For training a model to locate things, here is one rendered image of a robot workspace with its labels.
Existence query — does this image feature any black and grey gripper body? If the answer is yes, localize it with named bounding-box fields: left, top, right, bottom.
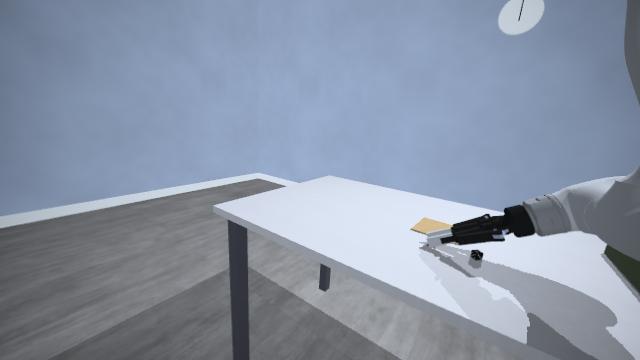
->
left=485, top=205, right=535, bottom=238

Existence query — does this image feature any tan flat mat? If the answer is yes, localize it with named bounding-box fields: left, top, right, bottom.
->
left=411, top=217, right=453, bottom=234

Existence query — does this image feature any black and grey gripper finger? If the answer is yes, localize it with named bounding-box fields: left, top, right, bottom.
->
left=426, top=214, right=498, bottom=237
left=426, top=219, right=509, bottom=248

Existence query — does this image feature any black die with white pips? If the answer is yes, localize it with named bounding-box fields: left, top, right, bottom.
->
left=470, top=250, right=484, bottom=260

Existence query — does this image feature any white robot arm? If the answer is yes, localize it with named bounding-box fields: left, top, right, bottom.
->
left=522, top=0, right=640, bottom=261

